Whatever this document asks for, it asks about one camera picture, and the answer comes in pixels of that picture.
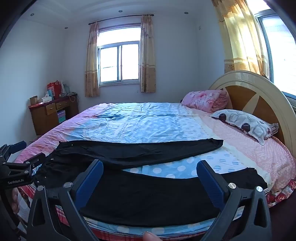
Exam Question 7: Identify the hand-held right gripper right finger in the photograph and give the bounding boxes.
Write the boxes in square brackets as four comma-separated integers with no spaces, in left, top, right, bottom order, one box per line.
[196,160,272,241]

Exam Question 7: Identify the short yellow curtain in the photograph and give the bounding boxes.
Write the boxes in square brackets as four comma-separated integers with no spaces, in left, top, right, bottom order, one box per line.
[140,15,156,93]
[84,22,100,98]

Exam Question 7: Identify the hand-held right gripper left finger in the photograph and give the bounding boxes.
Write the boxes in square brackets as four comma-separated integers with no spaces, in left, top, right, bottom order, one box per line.
[26,159,104,241]

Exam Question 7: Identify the wooden desk with drawers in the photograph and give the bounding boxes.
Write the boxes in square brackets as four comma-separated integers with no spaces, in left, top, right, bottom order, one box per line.
[28,93,79,136]

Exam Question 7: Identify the cream and wood headboard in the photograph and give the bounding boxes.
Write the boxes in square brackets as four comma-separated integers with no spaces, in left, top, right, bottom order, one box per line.
[208,71,296,160]

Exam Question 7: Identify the black pants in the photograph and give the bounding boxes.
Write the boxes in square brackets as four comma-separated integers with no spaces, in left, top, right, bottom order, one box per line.
[32,138,269,228]

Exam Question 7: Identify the large bright window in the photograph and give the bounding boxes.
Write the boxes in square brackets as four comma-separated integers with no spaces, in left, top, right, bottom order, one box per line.
[246,0,296,98]

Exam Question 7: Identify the white patterned pillow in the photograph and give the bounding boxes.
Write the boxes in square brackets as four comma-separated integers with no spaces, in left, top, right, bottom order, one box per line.
[210,109,275,146]

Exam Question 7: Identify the round bed with dotted sheet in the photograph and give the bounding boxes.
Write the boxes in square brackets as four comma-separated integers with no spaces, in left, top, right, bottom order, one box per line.
[14,102,296,241]

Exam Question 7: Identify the folded pink floral blanket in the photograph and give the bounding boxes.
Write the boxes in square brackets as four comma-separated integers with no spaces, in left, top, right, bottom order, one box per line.
[181,90,230,113]

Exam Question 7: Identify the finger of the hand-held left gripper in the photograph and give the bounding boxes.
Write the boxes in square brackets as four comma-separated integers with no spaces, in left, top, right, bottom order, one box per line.
[0,141,27,163]
[2,152,45,173]

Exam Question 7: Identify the dark striped pillow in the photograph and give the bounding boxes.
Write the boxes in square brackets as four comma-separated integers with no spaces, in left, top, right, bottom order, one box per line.
[266,123,280,140]

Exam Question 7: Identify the person's right hand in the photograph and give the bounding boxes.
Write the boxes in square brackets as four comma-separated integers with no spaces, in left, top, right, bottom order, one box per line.
[142,232,160,241]

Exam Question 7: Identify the red gift bag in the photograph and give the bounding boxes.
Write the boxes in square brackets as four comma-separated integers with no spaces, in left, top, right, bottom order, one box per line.
[47,80,62,99]

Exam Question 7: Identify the person's left hand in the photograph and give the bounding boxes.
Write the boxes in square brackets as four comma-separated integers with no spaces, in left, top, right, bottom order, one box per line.
[11,187,21,215]

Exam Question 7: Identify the long yellow curtain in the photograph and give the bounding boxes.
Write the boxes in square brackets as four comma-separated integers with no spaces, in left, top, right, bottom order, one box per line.
[211,0,271,79]

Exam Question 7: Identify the dark curtain rod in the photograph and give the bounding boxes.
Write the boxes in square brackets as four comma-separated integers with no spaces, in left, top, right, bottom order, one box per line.
[88,14,154,25]

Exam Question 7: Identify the small sliding window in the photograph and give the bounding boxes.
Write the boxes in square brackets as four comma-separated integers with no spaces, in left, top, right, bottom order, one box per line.
[97,27,141,85]

